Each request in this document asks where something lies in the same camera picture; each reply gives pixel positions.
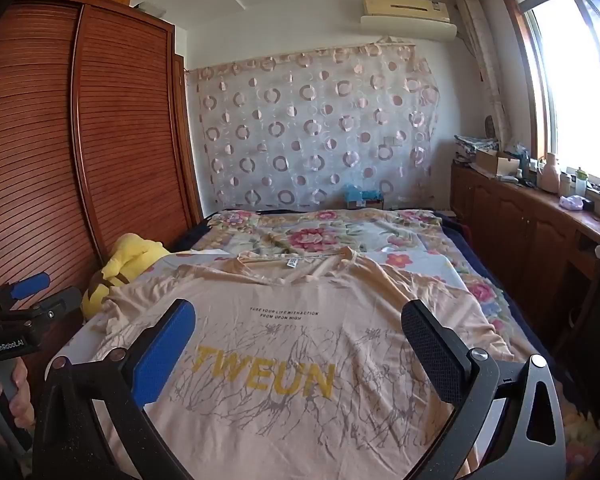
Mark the wooden framed window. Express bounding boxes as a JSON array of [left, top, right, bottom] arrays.
[[500, 0, 600, 196]]

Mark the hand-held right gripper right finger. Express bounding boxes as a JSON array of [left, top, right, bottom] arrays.
[[401, 300, 566, 480]]

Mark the person's left hand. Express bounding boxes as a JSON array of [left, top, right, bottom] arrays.
[[0, 357, 36, 431]]

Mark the beige printed t-shirt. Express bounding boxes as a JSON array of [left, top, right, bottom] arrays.
[[82, 246, 518, 480]]

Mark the wall air conditioner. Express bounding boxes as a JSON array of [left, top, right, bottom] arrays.
[[362, 0, 450, 23]]

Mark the sheer circle pattern curtain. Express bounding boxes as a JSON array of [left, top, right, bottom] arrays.
[[185, 42, 441, 211]]

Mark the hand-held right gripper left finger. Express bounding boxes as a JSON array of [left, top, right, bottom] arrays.
[[32, 298, 197, 480]]

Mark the white air deflector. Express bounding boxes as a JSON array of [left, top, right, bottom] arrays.
[[360, 14, 456, 42]]

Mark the low wooden cabinet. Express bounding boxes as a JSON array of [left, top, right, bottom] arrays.
[[450, 157, 600, 361]]

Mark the yellow plush toy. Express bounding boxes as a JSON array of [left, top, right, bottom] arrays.
[[81, 233, 170, 318]]

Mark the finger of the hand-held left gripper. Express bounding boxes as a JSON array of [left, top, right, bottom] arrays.
[[0, 272, 51, 312], [27, 286, 83, 322]]

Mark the floral blanket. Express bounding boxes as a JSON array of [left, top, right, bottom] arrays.
[[200, 208, 600, 480]]

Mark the pale patterned window curtain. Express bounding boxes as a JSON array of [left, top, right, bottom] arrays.
[[455, 0, 513, 153]]

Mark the stack of folded cloths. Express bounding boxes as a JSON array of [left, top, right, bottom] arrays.
[[454, 134, 501, 161]]

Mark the white strawberry print sheet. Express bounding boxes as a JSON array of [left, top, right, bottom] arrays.
[[45, 247, 468, 371]]

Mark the wooden slatted wardrobe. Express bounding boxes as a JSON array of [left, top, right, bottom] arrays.
[[0, 0, 203, 461]]

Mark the blue plastic bag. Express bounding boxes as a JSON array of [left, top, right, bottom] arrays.
[[342, 183, 381, 203]]

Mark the pink kettle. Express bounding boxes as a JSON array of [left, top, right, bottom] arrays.
[[538, 152, 561, 192]]

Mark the black chair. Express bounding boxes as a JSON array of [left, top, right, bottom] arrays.
[[575, 236, 600, 311]]

